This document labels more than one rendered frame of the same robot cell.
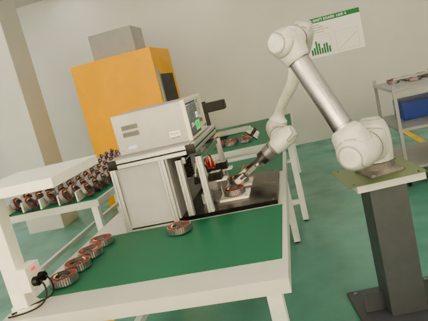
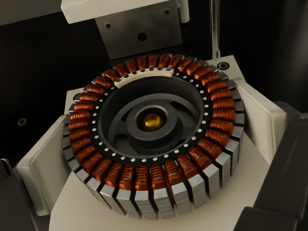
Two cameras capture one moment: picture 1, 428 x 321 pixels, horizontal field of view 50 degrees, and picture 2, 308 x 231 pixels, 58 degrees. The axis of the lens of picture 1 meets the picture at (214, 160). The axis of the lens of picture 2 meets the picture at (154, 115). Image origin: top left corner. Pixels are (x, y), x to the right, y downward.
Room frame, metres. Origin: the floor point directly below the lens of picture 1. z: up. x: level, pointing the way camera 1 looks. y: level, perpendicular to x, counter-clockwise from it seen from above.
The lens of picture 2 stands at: (2.56, -0.23, 0.94)
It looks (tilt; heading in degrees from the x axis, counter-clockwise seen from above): 49 degrees down; 85
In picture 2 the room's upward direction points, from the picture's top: 16 degrees counter-clockwise
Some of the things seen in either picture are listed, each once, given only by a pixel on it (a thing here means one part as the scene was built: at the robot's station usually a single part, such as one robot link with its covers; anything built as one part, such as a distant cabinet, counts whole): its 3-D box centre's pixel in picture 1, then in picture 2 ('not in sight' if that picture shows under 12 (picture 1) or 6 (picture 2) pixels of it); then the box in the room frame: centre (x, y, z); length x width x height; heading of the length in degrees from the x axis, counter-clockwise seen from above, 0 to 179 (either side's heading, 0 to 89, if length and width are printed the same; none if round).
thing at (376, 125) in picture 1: (372, 139); not in sight; (2.21, -0.78, 0.92); 0.18 x 0.16 x 0.22; 139
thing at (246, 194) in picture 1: (235, 195); not in sight; (2.33, -0.07, 0.78); 0.15 x 0.15 x 0.01; 79
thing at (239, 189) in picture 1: (234, 190); not in sight; (2.33, -0.07, 0.80); 0.11 x 0.11 x 0.04
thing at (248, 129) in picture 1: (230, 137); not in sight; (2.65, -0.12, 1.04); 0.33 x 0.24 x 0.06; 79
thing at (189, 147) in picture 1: (167, 144); not in sight; (2.51, 0.22, 1.09); 0.68 x 0.44 x 0.05; 169
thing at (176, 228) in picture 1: (179, 227); not in sight; (2.02, 0.23, 0.77); 0.11 x 0.11 x 0.04
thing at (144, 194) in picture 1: (145, 196); not in sight; (2.21, 0.37, 0.91); 0.28 x 0.03 x 0.32; 79
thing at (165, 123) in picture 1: (162, 122); not in sight; (2.52, 0.22, 1.22); 0.44 x 0.39 x 0.20; 169
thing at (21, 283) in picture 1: (51, 232); not in sight; (1.67, 0.65, 0.98); 0.37 x 0.35 x 0.46; 169
